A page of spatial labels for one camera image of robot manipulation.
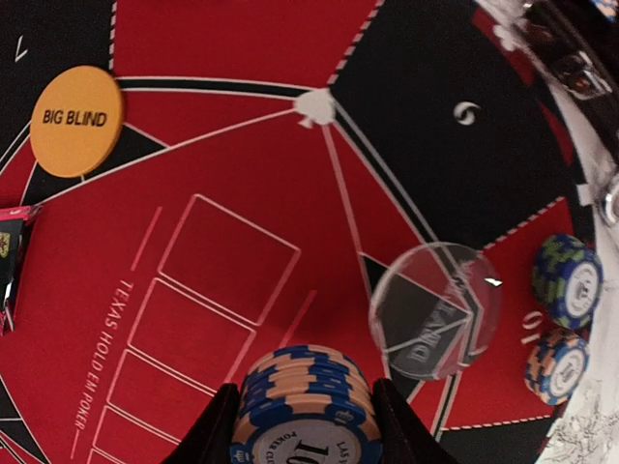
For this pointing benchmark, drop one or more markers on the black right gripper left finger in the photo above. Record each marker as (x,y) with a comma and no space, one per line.
(208,440)

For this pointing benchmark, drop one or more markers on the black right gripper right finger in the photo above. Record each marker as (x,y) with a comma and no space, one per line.
(405,438)

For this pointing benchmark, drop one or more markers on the clear acrylic dealer button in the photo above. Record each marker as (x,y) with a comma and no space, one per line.
(435,310)

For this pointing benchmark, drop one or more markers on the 50 chips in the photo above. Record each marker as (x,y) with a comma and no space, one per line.
(567,279)

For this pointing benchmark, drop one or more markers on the black triangular all-in marker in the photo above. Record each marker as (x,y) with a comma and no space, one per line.
(17,225)

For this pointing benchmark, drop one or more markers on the orange big blind button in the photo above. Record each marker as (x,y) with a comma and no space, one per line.
(76,121)

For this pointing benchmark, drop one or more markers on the round red black poker mat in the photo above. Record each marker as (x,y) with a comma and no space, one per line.
(275,158)

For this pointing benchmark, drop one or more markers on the black chip carrying case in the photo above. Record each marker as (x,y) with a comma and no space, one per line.
(577,44)

